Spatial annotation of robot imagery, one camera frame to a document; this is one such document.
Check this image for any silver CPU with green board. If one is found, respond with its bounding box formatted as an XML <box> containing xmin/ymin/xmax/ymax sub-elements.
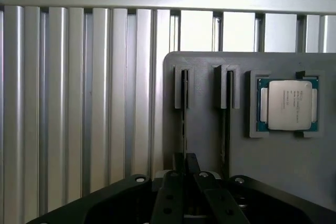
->
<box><xmin>256</xmin><ymin>78</ymin><xmax>320</xmax><ymax>132</ymax></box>

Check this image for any grey 3D-printed parts rack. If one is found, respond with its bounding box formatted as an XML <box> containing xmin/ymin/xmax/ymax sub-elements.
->
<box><xmin>162</xmin><ymin>51</ymin><xmax>336</xmax><ymax>213</ymax></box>

